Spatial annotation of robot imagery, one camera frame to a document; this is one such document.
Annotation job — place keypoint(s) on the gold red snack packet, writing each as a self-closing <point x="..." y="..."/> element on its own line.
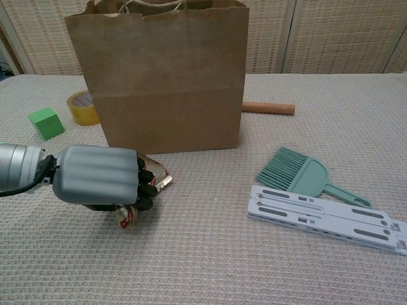
<point x="159" y="174"/>

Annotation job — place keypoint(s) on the woven folding screen panel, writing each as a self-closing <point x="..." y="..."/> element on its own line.
<point x="267" y="38"/>
<point x="41" y="41"/>
<point x="401" y="60"/>
<point x="343" y="35"/>

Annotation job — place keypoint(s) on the wooden rolling stick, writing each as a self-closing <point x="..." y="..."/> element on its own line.
<point x="268" y="108"/>

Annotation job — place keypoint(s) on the white folding stand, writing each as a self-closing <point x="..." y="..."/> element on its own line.
<point x="318" y="213"/>

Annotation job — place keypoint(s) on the beige woven table cloth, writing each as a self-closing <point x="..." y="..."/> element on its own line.
<point x="222" y="270"/>

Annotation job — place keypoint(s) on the brown paper bag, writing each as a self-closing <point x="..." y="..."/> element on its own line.
<point x="159" y="95"/>

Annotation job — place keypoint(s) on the yellowish tape roll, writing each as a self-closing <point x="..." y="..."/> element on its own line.
<point x="81" y="109"/>

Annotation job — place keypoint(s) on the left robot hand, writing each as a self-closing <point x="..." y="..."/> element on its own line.
<point x="95" y="174"/>

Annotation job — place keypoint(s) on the green cube block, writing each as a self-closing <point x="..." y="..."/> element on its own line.
<point x="47" y="124"/>

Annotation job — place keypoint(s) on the teal hand brush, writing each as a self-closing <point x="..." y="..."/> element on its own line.
<point x="305" y="174"/>

